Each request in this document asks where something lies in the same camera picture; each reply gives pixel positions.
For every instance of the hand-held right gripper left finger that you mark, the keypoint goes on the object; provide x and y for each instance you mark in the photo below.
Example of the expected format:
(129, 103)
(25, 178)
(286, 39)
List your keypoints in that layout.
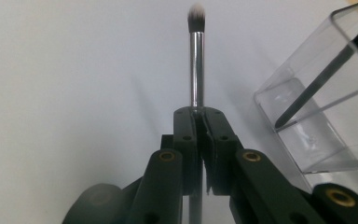
(186, 146)

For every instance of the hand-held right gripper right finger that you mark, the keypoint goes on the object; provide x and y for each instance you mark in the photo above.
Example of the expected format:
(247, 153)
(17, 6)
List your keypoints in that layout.
(220, 155)

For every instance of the white table cover sheet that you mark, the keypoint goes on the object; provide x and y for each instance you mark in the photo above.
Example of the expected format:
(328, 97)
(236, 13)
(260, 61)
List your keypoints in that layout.
(74, 77)

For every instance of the clear acrylic organizer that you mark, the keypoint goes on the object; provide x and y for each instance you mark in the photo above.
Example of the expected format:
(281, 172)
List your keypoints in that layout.
(338, 137)

